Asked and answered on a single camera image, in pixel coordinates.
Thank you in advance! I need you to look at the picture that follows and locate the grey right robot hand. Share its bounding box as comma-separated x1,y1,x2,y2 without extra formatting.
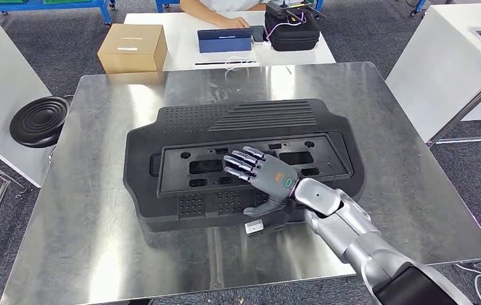
223,146,299,218

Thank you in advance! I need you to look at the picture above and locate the black plastic panel part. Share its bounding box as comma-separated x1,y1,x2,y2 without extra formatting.
156,131,355,199

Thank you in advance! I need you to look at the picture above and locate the black plastic engine cover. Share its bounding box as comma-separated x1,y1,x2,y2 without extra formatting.
123,98,365,233

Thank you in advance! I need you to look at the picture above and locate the black stylus pen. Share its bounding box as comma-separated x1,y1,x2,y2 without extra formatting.
194,60,258,67

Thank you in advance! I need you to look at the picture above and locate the black carry case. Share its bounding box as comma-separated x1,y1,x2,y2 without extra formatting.
264,2,321,52

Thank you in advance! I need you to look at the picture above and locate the blue flat box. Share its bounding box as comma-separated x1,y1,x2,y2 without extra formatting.
197,27,254,54

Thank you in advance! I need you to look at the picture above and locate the black phone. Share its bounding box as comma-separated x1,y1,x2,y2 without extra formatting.
250,25,268,44

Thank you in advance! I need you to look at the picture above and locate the black drone controller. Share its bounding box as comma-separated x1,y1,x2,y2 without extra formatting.
266,0,327,22

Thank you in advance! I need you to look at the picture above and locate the person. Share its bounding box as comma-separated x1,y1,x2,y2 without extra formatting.
180,0,268,29

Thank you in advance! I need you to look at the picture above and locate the brown cardboard box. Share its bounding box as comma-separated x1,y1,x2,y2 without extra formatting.
97,23,168,75

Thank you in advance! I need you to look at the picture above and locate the black round stool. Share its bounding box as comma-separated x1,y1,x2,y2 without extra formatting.
9,95,71,149

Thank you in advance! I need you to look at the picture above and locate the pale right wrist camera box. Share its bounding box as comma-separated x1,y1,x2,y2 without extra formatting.
245,210,285,238

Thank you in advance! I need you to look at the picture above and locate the white charging cable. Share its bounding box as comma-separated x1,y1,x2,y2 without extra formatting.
223,55,260,72

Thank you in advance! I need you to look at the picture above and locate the purple cable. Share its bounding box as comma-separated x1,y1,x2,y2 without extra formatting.
265,12,306,43

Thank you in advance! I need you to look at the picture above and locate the blue metal frame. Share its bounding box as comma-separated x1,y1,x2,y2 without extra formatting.
0,0,117,28

